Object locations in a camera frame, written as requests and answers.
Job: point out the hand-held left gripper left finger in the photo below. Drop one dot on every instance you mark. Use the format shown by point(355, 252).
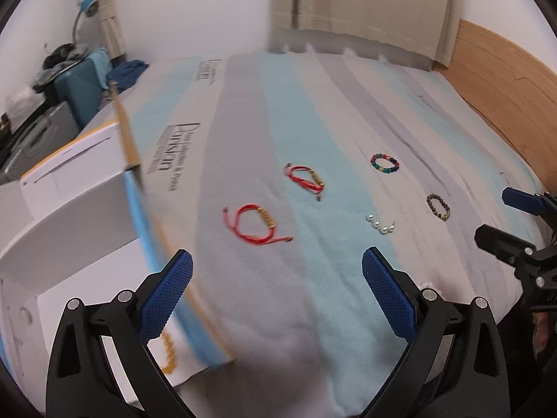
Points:
point(167, 298)

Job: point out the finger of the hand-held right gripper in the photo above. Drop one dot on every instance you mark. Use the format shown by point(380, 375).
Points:
point(522, 198)
point(500, 241)

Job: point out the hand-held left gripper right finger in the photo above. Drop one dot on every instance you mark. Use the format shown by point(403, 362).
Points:
point(389, 302)

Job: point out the white cardboard box yellow lid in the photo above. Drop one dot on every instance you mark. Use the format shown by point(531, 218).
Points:
point(65, 209)

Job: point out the striped blue grey blanket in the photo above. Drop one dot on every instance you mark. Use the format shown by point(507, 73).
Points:
point(304, 270)

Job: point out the wooden headboard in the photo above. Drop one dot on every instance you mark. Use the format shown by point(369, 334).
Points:
point(509, 82)

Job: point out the grey suitcase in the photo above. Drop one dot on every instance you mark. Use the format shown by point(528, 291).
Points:
point(39, 139)

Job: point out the teal suitcase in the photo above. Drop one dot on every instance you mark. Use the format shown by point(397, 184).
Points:
point(80, 91)

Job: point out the dark blue cloth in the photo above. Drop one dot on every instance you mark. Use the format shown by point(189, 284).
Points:
point(128, 74)

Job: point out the light teal cloth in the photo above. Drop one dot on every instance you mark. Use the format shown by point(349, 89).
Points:
point(102, 65)

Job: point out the wide beige curtain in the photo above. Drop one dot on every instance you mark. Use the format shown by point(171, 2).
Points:
point(370, 4)

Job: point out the dark clothes pile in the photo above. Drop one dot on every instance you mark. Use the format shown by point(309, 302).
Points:
point(65, 56)

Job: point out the narrow beige curtain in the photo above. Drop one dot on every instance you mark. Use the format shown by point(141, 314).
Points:
point(113, 35)

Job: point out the blue desk lamp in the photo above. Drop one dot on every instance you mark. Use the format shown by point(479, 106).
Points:
point(89, 6)

